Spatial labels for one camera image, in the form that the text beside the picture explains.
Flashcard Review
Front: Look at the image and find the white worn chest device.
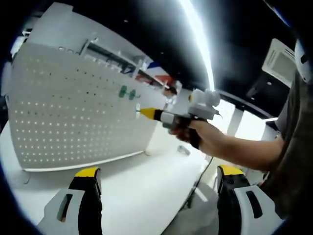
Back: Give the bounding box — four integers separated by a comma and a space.
294, 40, 313, 83

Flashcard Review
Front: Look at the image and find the person's dark olive shirt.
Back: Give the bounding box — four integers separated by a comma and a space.
260, 70, 313, 221

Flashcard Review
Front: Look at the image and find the small grey bracket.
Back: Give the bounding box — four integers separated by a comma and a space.
177, 144, 191, 156

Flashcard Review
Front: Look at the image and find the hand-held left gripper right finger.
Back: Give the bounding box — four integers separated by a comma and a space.
217, 164, 286, 235

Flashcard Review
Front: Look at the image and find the ceiling light strip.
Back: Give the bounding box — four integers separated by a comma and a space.
176, 0, 218, 92

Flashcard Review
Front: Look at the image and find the white perforated mounting plate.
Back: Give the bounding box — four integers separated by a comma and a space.
6, 43, 160, 173

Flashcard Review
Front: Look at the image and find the person's right hand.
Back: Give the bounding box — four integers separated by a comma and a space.
170, 117, 222, 154

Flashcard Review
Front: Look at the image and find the white ceiling air conditioner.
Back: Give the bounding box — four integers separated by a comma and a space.
261, 38, 298, 84

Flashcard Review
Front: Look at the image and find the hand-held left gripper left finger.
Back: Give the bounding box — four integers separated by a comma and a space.
36, 167, 103, 235

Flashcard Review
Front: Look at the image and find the white desk partition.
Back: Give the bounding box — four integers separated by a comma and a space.
24, 1, 177, 89

